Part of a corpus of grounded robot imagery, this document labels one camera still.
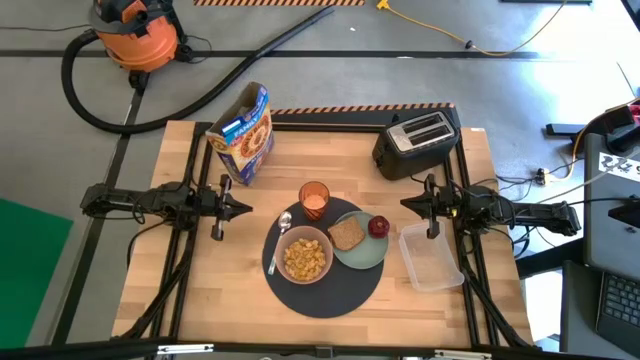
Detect grey desk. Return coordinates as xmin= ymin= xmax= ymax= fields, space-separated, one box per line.
xmin=582 ymin=132 xmax=640 ymax=282

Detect metal spoon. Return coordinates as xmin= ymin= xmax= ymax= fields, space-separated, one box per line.
xmin=267 ymin=210 xmax=294 ymax=276

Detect white printed paper sheet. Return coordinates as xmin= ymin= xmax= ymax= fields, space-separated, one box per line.
xmin=597 ymin=151 xmax=640 ymax=184

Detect red apple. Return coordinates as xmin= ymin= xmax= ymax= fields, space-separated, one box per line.
xmin=367 ymin=214 xmax=391 ymax=240

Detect round dark woven placemat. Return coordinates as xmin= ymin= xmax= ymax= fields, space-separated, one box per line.
xmin=261 ymin=196 xmax=385 ymax=320

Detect black hazard striped cable ramp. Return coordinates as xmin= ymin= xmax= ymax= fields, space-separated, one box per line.
xmin=269 ymin=102 xmax=462 ymax=127

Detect pink plastic bowl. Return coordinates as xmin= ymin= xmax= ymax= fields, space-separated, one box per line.
xmin=273 ymin=224 xmax=335 ymax=286

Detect pale green plate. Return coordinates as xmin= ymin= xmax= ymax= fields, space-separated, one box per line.
xmin=329 ymin=209 xmax=391 ymax=271

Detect amber ribbed glass cup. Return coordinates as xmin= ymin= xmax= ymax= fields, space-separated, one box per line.
xmin=298 ymin=180 xmax=331 ymax=222

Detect green floor mat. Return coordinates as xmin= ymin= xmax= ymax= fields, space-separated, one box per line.
xmin=0 ymin=198 xmax=74 ymax=350

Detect silver frame edge bracket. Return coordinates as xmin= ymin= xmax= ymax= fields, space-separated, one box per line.
xmin=156 ymin=343 xmax=215 ymax=356
xmin=432 ymin=349 xmax=494 ymax=360

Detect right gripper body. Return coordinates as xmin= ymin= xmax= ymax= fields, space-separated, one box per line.
xmin=424 ymin=173 xmax=474 ymax=240

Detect yellow cereal flakes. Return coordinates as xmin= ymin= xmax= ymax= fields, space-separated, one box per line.
xmin=283 ymin=238 xmax=327 ymax=282

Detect clear plastic container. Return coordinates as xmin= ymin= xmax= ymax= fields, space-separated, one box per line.
xmin=398 ymin=220 xmax=466 ymax=293

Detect yellow extension cable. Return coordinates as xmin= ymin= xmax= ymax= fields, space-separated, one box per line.
xmin=375 ymin=0 xmax=571 ymax=57

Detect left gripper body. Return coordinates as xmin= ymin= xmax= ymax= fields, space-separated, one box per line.
xmin=199 ymin=173 xmax=232 ymax=242

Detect yellow power strip cable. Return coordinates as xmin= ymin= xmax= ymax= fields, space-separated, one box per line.
xmin=548 ymin=99 xmax=640 ymax=181

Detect dark laptop keyboard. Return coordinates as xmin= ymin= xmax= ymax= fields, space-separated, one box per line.
xmin=594 ymin=272 xmax=640 ymax=357

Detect brown bread slice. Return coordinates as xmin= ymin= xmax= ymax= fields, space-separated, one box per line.
xmin=327 ymin=215 xmax=367 ymax=252

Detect orange shop vacuum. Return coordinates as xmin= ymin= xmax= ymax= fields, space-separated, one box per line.
xmin=60 ymin=5 xmax=335 ymax=135
xmin=89 ymin=0 xmax=196 ymax=94

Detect black flat floor bar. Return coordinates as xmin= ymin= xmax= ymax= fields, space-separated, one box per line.
xmin=544 ymin=122 xmax=587 ymax=137

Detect black two-slot toaster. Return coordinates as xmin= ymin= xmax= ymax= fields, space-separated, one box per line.
xmin=371 ymin=109 xmax=460 ymax=182

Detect blue yellow cereal box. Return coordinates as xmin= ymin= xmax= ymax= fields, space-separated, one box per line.
xmin=205 ymin=81 xmax=276 ymax=187

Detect black desk device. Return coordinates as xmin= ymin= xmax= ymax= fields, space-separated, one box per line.
xmin=607 ymin=199 xmax=640 ymax=229

